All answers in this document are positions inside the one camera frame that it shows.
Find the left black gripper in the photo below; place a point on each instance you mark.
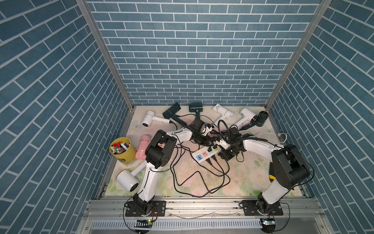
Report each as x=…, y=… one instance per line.
x=206, y=141

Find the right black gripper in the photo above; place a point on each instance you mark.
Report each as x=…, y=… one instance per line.
x=224, y=155

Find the white power strip coloured sockets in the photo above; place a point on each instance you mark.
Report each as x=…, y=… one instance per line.
x=205, y=153

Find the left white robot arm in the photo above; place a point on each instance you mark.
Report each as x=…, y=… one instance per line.
x=158, y=154

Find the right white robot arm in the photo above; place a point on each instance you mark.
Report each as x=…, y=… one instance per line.
x=287, y=166

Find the dark green dryer centre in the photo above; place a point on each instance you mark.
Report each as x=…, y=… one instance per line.
x=197, y=108

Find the dark green dryer angled nozzle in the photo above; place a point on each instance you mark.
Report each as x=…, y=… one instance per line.
x=171, y=114

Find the white glossy hair dryer right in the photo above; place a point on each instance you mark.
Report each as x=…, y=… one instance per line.
x=247, y=115

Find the white folding hair dryer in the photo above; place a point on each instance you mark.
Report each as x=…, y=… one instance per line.
x=223, y=112

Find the dark green dryer right corner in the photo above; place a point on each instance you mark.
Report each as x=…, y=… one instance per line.
x=258, y=120

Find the white hair dryer far left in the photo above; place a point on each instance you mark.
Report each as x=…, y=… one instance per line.
x=150, y=117

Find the yellow black utility knife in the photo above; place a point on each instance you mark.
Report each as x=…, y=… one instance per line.
x=271, y=172

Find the pink hair dryer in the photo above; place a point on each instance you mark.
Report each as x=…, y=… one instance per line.
x=142, y=146

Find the yellow cup of pens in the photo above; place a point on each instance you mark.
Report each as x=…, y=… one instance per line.
x=123, y=150

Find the large white dryer front left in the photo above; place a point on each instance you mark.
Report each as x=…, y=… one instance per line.
x=128, y=179

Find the white wall cable connector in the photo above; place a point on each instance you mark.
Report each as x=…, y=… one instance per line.
x=281, y=137

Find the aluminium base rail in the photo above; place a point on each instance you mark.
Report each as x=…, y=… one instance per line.
x=292, y=215

